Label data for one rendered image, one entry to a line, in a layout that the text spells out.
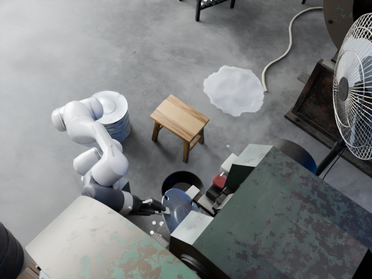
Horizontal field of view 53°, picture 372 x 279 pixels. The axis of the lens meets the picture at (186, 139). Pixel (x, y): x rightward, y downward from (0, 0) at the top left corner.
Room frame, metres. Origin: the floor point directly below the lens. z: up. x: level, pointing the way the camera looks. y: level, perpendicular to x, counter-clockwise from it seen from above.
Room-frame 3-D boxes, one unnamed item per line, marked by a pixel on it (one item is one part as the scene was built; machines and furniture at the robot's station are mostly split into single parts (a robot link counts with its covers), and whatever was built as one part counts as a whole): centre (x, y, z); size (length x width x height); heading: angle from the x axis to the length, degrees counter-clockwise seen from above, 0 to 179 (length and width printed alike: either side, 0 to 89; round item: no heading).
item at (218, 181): (0.78, -0.20, 0.72); 0.07 x 0.06 x 0.08; 56
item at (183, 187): (1.00, -0.02, 0.04); 0.30 x 0.30 x 0.07
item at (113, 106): (1.46, 0.58, 0.30); 0.29 x 0.29 x 0.01
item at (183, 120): (1.43, 0.06, 0.16); 0.34 x 0.24 x 0.34; 60
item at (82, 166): (0.80, 0.45, 0.71); 0.18 x 0.11 x 0.25; 130
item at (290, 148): (0.58, -0.36, 1.31); 0.22 x 0.12 x 0.22; 56
